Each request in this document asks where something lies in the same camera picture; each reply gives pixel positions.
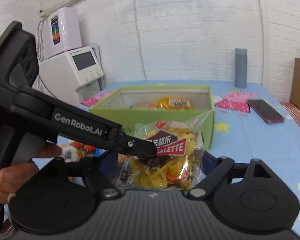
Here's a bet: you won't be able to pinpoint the red biscuit snack packet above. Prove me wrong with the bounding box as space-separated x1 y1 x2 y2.
70 141 98 158

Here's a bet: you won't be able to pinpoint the clear galette chip bag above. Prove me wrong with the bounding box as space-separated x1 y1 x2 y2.
114 112 211 191

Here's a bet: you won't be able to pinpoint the orange yellow snack packet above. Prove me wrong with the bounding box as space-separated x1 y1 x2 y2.
155 96 193 109

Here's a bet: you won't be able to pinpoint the silver orange snack bag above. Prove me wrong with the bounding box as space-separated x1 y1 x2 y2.
129 102 157 110

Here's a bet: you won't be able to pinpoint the person's left hand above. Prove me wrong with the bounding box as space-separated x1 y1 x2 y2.
0 142 62 204

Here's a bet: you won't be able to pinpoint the green cardboard box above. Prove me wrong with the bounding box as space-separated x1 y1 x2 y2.
89 85 215 149

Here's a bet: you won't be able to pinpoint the white yellow barcode packet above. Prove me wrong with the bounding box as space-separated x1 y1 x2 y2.
61 146 79 163

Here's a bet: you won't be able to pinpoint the blue cartoon tablecloth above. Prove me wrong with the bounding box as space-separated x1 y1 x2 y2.
5 80 300 238

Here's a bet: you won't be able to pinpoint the white water dispenser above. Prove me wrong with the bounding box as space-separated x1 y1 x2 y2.
39 46 104 106

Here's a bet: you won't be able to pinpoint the black smartphone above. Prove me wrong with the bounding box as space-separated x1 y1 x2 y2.
247 99 285 124

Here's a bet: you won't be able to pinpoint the white water purifier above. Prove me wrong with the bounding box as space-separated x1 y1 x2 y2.
42 7 82 60

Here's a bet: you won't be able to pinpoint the grey cylindrical bottle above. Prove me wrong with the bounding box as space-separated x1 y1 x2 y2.
235 48 248 88

